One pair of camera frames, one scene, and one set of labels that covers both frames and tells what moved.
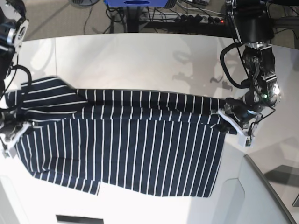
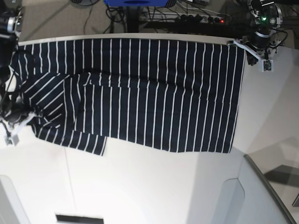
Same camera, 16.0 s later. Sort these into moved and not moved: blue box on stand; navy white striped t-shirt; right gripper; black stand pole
Moved: navy white striped t-shirt; right gripper
Not moved: blue box on stand; black stand pole
